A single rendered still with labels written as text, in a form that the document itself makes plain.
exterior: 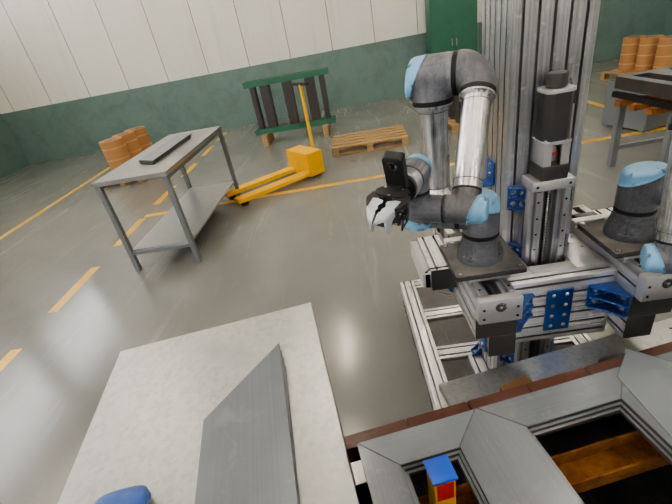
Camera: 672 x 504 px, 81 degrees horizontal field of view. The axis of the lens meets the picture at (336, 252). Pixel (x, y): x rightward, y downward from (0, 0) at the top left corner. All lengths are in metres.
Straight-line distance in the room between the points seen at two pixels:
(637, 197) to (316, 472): 1.21
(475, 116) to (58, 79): 11.61
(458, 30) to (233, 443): 9.75
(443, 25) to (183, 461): 9.70
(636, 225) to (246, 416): 1.29
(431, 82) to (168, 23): 10.01
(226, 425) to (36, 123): 12.19
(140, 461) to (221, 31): 10.09
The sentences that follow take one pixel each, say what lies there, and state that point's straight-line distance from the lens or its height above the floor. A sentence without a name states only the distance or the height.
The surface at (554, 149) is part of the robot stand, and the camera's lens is 1.46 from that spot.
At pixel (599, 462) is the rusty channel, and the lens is 1.39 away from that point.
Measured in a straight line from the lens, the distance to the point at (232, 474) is 0.92.
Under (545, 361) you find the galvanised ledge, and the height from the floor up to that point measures 0.68.
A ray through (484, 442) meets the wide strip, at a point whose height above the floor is 0.85.
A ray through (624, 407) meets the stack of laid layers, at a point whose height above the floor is 0.84.
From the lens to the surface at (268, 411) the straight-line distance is 0.98.
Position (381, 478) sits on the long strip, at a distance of 1.10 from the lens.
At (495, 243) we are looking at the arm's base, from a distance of 1.38.
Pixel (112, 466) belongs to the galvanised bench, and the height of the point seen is 1.05.
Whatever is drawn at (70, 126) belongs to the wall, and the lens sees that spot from 12.47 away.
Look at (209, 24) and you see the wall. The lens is 10.74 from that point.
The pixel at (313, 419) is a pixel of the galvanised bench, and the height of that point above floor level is 1.05.
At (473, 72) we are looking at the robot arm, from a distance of 1.18.
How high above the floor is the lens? 1.80
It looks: 29 degrees down
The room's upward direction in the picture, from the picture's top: 11 degrees counter-clockwise
